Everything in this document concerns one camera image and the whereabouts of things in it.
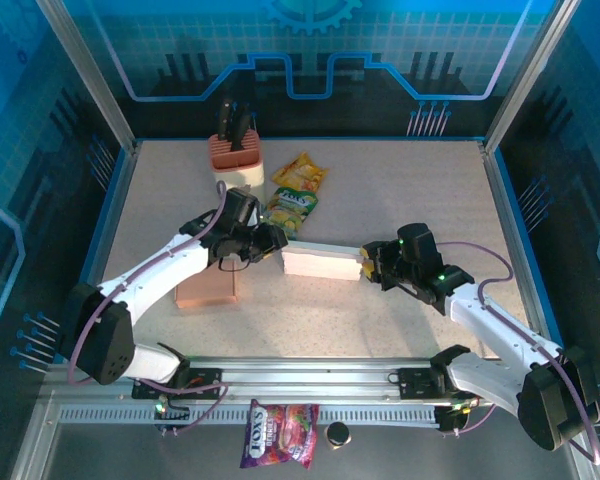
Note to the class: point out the white paper box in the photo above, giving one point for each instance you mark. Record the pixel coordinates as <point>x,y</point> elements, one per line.
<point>320,262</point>

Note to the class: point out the orange cardboard box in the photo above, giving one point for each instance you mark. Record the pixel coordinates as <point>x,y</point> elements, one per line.
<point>210,292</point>

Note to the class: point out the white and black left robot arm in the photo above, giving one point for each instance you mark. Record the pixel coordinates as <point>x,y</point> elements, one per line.
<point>155,275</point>

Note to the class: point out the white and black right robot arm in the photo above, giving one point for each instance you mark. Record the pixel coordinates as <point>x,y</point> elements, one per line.
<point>495,325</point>

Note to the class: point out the green Fox's candy bag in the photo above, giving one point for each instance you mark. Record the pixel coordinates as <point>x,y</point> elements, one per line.
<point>292,205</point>

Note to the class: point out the yellow snack bag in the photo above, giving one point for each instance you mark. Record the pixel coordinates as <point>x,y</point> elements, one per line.
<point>300,172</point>

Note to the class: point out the cream knife block pink top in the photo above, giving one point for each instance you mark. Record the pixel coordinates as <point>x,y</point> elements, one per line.
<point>237,167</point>

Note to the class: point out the black controller board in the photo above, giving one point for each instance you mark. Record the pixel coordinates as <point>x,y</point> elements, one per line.
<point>172,417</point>
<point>450,420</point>

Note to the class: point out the black round cap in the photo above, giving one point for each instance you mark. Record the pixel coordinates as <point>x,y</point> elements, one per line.
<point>337,434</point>

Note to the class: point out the purple Fox's berries candy bag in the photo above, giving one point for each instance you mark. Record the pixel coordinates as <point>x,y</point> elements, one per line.
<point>280,432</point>

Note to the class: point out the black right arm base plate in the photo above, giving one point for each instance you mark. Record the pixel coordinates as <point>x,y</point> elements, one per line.
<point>415,382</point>

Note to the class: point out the aluminium mounting rail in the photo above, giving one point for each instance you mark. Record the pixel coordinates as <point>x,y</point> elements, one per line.
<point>305,375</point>

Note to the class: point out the aluminium table side rail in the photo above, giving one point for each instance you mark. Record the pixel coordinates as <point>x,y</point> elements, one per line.
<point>502,190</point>
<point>121,190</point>

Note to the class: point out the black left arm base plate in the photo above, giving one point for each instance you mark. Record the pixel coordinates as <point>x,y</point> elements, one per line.
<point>207,377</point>

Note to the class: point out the aluminium frame post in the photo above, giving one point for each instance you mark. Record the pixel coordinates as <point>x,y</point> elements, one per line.
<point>89,75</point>
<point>530,75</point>

